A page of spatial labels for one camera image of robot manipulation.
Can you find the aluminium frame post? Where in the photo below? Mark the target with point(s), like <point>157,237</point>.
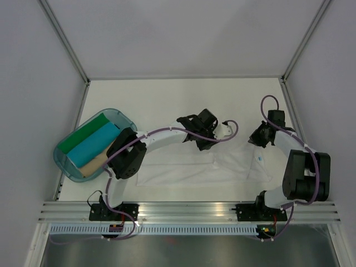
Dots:
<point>55,24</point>
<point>321,11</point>

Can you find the teal translucent plastic bin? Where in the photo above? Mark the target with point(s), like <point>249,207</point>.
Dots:
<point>68,168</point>

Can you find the right aluminium frame post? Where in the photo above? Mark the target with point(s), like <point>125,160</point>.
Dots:
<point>321,11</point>

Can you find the rolled blue t shirt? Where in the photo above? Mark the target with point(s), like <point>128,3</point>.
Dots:
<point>93,145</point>

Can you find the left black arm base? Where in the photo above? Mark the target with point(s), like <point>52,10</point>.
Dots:
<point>100,212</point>

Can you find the rolled green t shirt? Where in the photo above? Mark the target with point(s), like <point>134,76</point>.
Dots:
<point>83,132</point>

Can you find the left aluminium frame post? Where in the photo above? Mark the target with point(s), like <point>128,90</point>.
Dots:
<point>55,24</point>

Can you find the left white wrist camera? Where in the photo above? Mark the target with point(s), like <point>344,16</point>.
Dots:
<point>223,131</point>

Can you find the white slotted cable duct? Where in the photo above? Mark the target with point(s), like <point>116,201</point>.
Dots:
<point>154,229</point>

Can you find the aluminium mounting rail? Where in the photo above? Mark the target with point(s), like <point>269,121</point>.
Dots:
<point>184,213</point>

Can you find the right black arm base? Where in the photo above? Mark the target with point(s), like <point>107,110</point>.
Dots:
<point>254,213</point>

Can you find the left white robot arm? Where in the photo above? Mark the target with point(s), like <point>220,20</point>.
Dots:
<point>126,155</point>

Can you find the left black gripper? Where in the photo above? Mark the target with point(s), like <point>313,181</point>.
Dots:
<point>203,147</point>

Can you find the white t shirt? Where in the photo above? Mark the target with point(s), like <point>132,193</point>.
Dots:
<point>185,166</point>

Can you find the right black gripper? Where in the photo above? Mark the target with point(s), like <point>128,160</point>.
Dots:
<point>255,138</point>

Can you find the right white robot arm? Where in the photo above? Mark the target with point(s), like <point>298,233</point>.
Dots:
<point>307,173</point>

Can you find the rolled beige t shirt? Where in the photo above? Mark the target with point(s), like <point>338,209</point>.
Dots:
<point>95,164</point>

